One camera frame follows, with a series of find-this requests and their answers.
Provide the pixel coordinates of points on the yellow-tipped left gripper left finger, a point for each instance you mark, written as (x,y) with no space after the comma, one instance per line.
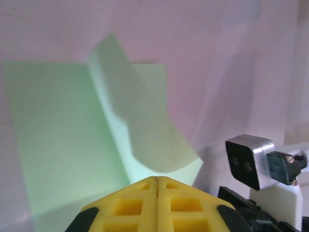
(130,212)

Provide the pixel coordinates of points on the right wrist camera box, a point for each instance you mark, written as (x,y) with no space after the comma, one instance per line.
(243,162)

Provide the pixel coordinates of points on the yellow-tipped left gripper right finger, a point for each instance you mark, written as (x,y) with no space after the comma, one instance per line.
(186,212)

